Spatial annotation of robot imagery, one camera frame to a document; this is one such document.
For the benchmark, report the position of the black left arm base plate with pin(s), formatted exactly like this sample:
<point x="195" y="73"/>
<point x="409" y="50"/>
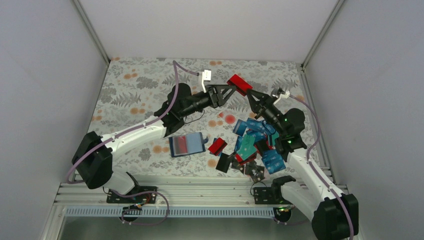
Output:
<point x="138" y="195"/>

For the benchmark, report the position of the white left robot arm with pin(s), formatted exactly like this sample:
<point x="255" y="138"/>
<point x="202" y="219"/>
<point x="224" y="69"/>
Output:
<point x="93" y="159"/>

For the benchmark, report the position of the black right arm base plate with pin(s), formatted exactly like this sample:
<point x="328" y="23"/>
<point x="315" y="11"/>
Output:
<point x="265" y="196"/>

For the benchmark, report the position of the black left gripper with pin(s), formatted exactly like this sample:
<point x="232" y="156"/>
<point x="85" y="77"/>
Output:
<point x="217" y="88"/>

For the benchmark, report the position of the red card left of pile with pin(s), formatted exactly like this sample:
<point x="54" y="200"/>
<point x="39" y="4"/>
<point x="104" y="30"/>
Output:
<point x="217" y="146"/>

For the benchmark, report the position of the black patterned card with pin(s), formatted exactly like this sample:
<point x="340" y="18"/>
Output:
<point x="256" y="172"/>

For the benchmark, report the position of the black card lower pile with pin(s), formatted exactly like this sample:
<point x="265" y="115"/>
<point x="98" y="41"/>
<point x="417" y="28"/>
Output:
<point x="223" y="163"/>

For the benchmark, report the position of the dark blue card holder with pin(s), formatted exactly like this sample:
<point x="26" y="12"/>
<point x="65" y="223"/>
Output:
<point x="195" y="144"/>

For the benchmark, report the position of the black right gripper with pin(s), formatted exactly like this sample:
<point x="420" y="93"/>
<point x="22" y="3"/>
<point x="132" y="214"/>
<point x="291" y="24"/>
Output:
<point x="255" y="106"/>

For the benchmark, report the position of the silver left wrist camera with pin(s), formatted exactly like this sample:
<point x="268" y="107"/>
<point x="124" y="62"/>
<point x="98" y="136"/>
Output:
<point x="204" y="76"/>

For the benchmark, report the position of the aluminium rail frame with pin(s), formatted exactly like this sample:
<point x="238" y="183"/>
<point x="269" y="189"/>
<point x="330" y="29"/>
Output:
<point x="177" y="191"/>

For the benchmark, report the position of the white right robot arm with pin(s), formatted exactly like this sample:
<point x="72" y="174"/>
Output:
<point x="333" y="214"/>

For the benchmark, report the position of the grey slotted cable duct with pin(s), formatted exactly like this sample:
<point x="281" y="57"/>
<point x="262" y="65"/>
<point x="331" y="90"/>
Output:
<point x="173" y="212"/>

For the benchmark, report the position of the blue card right pile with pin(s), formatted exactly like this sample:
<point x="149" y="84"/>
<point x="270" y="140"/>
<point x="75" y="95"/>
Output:
<point x="273" y="161"/>

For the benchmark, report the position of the teal card in pile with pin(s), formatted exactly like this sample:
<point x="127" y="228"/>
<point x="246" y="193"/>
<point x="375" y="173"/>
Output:
<point x="246" y="148"/>

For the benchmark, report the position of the floral patterned table mat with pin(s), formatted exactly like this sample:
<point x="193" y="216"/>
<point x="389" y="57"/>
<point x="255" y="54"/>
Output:
<point x="135" y="87"/>

